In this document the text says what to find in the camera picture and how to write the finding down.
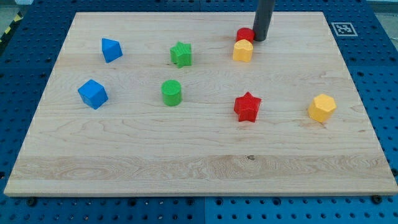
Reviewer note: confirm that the red cylinder block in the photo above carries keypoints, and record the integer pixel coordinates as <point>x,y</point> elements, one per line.
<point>246,34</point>

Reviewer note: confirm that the green cylinder block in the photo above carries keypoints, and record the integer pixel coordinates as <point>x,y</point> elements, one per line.
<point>171,92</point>

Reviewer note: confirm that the red star block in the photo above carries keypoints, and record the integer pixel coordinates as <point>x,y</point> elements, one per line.
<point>247,107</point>

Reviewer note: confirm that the wooden board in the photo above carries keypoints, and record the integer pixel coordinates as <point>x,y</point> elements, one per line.
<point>134,145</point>

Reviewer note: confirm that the green star block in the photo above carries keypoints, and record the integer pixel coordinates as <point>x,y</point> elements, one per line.
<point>181,54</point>

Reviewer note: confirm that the blue cube block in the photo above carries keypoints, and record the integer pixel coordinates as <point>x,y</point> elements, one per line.
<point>93,94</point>

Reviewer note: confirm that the blue pentagon block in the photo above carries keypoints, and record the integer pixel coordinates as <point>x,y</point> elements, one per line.
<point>111,49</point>

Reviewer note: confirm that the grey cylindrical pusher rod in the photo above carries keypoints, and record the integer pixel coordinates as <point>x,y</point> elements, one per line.
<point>262,19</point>

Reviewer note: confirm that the yellow hexagon block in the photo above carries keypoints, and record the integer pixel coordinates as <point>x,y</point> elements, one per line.
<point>322,108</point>

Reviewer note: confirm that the white fiducial marker tag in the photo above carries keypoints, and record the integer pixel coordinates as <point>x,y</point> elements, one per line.
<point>344,29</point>

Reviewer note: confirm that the yellow black hazard tape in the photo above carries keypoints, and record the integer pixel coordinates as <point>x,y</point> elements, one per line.
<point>11,28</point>

